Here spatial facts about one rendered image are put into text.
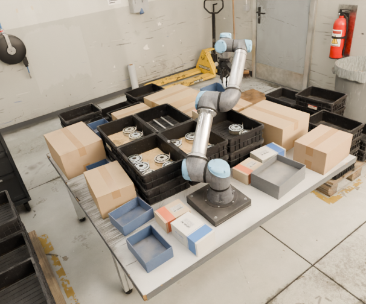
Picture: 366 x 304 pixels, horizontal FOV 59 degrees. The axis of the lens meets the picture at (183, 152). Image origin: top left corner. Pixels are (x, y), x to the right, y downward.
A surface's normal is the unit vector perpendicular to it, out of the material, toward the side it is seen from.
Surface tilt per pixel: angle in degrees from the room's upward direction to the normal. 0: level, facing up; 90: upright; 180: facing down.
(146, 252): 0
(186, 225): 0
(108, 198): 90
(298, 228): 0
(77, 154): 90
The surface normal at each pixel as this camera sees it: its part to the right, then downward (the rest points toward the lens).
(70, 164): 0.58, 0.38
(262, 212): -0.11, -0.84
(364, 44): -0.81, 0.37
